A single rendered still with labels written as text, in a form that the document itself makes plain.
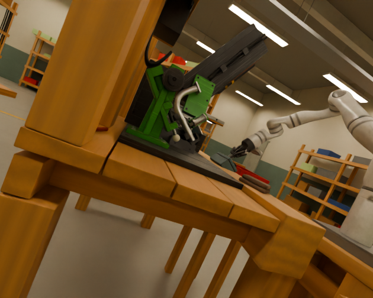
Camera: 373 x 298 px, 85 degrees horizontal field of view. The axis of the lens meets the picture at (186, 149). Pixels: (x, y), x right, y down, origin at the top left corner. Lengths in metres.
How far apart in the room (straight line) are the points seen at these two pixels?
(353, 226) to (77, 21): 0.93
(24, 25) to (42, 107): 10.71
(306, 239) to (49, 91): 0.63
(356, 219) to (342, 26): 5.36
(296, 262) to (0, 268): 0.63
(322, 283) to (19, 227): 0.80
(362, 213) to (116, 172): 0.79
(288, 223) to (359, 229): 0.38
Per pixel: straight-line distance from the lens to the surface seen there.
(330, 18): 5.82
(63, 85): 0.39
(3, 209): 0.46
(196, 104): 1.04
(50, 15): 10.93
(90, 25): 0.40
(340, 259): 0.80
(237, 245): 1.38
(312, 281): 0.87
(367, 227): 0.92
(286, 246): 0.60
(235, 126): 11.17
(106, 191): 0.49
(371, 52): 6.63
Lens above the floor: 0.98
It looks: 4 degrees down
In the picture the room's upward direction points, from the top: 24 degrees clockwise
